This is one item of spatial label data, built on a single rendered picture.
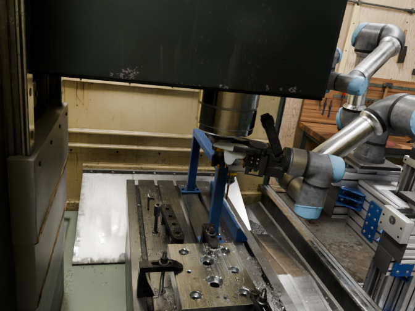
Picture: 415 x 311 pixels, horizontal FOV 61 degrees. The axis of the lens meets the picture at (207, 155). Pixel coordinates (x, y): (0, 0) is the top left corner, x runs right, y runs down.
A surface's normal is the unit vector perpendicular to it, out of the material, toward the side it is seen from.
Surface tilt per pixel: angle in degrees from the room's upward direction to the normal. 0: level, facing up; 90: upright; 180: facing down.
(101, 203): 24
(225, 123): 90
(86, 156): 90
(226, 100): 90
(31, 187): 90
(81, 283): 0
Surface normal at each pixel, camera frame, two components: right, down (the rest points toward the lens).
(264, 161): -0.03, 0.33
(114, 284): 0.13, -0.93
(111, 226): 0.21, -0.71
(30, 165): 0.23, 0.36
